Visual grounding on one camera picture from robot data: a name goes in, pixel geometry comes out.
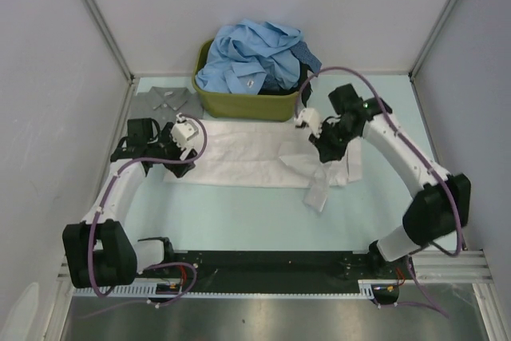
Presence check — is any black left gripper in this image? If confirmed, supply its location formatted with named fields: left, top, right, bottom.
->
left=148, top=123, right=197, bottom=178

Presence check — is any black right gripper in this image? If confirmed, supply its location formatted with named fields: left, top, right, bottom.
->
left=309, top=121, right=358, bottom=164

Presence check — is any white long sleeve shirt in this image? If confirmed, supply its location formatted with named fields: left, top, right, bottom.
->
left=164, top=121, right=362, bottom=212

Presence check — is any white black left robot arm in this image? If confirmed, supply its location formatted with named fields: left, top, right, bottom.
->
left=62, top=114, right=208, bottom=296

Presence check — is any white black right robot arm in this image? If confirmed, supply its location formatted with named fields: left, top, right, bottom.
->
left=295, top=84, right=471, bottom=278

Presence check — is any light blue long sleeve shirt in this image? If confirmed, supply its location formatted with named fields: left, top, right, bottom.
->
left=195, top=19, right=303, bottom=95

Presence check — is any folded grey polo shirt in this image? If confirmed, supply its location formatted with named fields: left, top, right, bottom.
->
left=128, top=87, right=204, bottom=132

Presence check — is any black garment in basket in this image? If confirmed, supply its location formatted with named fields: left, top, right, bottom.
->
left=298, top=63, right=312, bottom=107

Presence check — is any olive green plastic basket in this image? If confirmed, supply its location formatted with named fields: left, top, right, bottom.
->
left=192, top=39, right=299, bottom=121

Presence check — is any dark blue patterned shirt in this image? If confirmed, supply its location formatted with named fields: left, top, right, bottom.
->
left=291, top=41, right=323, bottom=73

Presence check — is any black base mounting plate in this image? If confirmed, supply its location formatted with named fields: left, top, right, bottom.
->
left=131, top=248, right=418, bottom=295

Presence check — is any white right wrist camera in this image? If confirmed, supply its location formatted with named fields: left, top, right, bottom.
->
left=294, top=108, right=323, bottom=138

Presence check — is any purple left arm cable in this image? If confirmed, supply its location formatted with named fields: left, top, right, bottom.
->
left=77, top=113, right=209, bottom=318

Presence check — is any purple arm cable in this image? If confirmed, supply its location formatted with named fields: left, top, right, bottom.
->
left=77, top=113, right=209, bottom=318
left=293, top=65, right=465, bottom=318

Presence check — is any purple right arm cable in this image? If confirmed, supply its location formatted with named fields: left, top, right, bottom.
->
left=293, top=65, right=465, bottom=318

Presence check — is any white slotted cable duct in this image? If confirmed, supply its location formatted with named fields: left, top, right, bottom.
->
left=73, top=280, right=384, bottom=300

